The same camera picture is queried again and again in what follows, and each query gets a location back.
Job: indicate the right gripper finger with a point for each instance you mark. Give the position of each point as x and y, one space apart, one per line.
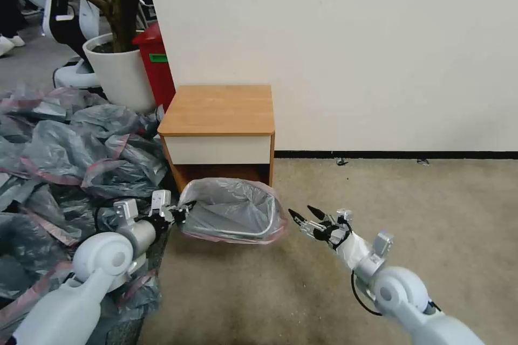
311 228
325 217

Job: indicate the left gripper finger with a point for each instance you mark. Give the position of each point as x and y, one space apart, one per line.
183 208
181 219

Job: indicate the white trash can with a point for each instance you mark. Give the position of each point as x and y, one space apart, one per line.
259 235

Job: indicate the grey pink-edged garbage bag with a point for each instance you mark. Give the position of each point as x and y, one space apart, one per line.
48 207
24 248
234 195
60 147
44 108
137 292
129 167
105 116

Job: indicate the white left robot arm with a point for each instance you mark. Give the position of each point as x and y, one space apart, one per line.
93 260

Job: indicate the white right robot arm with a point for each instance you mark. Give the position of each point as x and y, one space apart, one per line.
400 292

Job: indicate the small dark floor scrap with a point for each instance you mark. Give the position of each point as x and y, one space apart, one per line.
342 161
423 162

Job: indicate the white nightstand drawer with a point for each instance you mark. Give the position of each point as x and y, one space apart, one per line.
216 150

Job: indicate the black baseboard strip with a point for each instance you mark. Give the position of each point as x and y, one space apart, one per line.
396 154

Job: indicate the wooden nightstand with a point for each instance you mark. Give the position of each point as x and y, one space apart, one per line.
218 108

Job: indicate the red bin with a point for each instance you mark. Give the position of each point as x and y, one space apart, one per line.
158 78

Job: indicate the white plant pot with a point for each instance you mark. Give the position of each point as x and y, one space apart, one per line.
121 74

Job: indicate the green bin label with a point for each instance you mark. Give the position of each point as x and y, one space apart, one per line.
158 57

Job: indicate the potted tree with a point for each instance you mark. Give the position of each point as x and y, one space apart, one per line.
119 5

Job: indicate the white black office chair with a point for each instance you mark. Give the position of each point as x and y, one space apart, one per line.
87 9

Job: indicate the person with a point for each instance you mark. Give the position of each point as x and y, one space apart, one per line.
10 17

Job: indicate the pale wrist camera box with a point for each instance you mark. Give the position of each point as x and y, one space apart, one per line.
161 198
344 215

